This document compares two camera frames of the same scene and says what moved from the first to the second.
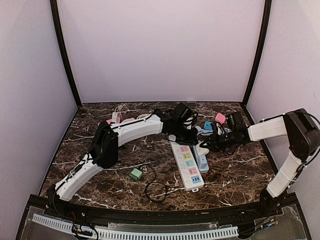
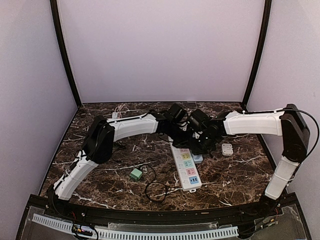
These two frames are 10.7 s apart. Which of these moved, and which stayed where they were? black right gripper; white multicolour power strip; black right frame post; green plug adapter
Moved: black right gripper
Stayed: black right frame post; white multicolour power strip; green plug adapter
